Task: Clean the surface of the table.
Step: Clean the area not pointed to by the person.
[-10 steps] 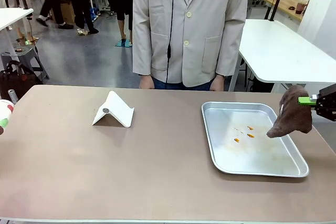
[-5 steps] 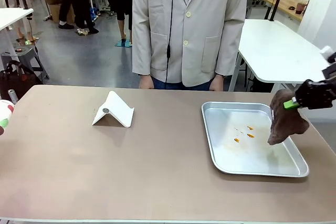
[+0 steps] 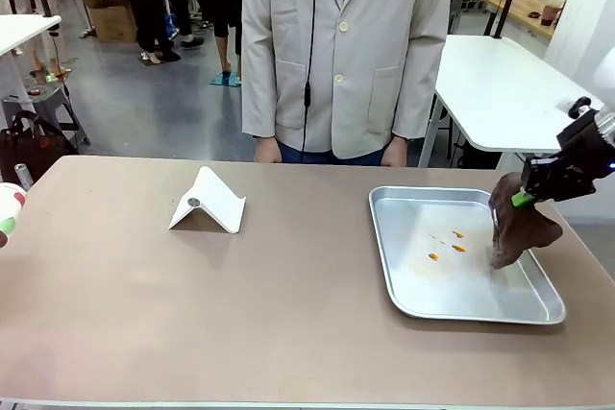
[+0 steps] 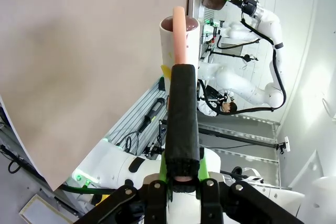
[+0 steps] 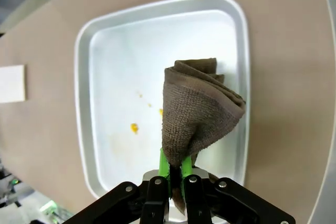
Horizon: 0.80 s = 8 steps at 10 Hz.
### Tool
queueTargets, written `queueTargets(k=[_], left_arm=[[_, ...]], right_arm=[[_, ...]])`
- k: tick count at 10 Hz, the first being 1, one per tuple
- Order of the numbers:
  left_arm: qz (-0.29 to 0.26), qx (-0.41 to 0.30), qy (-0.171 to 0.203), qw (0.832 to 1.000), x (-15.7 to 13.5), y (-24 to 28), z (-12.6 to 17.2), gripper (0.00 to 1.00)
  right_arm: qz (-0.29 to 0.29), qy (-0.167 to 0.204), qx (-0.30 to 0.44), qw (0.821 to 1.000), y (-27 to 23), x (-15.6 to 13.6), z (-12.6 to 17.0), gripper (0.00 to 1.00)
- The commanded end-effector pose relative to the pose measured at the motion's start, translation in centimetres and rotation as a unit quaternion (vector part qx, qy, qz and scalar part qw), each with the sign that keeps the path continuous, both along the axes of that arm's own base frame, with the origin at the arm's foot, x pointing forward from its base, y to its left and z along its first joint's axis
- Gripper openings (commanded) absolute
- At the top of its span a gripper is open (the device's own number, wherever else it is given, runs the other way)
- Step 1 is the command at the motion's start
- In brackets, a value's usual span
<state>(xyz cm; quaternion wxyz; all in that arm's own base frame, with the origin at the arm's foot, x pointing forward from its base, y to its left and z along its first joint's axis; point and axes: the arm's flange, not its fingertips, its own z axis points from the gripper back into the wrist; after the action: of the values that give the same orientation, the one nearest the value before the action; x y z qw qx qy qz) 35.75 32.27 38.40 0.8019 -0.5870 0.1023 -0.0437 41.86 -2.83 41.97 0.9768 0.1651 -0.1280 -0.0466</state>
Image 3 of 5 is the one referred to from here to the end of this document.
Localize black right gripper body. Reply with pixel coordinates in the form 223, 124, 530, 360
522, 138, 615, 204

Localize brown towel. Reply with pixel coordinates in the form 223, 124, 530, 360
487, 172, 563, 271

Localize person's left hand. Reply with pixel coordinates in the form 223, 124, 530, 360
382, 136, 409, 167

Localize person's right hand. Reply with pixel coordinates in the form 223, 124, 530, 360
253, 136, 283, 164

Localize white table with metal legs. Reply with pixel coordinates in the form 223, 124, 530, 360
417, 34, 602, 170

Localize silver metal tray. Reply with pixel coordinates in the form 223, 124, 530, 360
368, 185, 567, 326

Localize dark red cup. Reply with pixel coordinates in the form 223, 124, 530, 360
541, 3, 564, 28

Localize wooden workbench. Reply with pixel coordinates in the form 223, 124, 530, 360
481, 0, 561, 39

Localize blue jeans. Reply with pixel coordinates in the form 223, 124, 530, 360
278, 140, 390, 167

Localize person in beige jacket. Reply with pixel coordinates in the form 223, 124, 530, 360
241, 0, 455, 160

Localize white folding phone stand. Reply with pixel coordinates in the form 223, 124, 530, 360
167, 165, 247, 235

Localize bystander in black trousers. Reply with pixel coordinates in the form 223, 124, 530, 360
116, 0, 184, 65

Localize cardboard box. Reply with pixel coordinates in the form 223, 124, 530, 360
78, 0, 139, 44

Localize grey metal stool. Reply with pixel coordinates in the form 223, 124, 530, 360
0, 83, 91, 148

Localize dark red bag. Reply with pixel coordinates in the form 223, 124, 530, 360
0, 110, 79, 186

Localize silver metal cylinder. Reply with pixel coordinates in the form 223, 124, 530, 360
13, 162, 33, 191

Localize small white table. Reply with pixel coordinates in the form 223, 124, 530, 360
0, 12, 63, 59

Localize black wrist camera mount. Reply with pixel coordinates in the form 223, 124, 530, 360
555, 96, 604, 156

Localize black microphone cable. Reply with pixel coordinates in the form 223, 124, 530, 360
301, 0, 322, 153

